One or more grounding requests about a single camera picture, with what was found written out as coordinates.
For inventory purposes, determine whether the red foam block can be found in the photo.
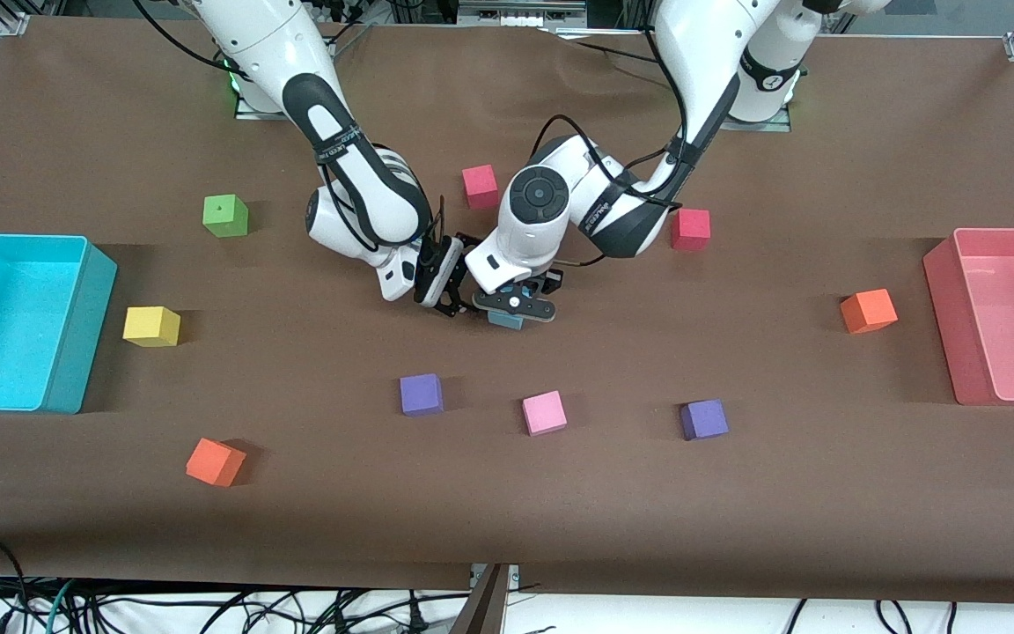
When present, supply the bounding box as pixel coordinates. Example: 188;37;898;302
672;209;711;252
461;165;500;210

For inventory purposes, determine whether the purple foam block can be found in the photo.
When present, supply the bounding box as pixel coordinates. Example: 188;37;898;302
680;399;730;441
400;373;445;417

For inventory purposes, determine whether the pink foam block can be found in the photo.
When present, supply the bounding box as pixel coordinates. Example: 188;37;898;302
522;390;568;437

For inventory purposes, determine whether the green foam block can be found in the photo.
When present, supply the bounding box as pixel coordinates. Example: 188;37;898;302
202;195;250;239

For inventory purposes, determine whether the brown table cover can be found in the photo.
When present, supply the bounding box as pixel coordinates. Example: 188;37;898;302
0;16;1014;605

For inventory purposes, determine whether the grey background device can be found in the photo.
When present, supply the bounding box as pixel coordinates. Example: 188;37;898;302
458;0;588;27

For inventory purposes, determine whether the yellow foam block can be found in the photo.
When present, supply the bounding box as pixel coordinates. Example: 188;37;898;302
123;306;181;348

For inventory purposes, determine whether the orange foam block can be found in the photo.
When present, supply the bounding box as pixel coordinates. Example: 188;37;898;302
186;438;247;488
840;289;899;335

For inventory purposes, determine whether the dark table leg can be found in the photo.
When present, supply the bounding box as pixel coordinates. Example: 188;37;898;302
450;564;512;634

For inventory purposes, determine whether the cyan plastic bin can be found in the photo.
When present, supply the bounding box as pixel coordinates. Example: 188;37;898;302
0;233;119;415

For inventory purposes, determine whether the pink plastic bin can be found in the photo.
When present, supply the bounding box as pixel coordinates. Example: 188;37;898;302
922;227;1014;406

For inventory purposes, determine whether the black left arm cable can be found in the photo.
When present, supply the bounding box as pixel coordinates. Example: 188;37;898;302
528;113;686;196

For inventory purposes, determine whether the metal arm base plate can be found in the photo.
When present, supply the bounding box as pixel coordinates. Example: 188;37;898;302
718;110;794;133
235;84;283;122

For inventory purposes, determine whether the black cable on table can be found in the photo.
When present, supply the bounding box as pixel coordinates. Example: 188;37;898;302
551;32;675;67

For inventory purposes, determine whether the teal floor cable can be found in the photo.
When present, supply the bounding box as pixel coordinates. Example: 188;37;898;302
43;577;78;634

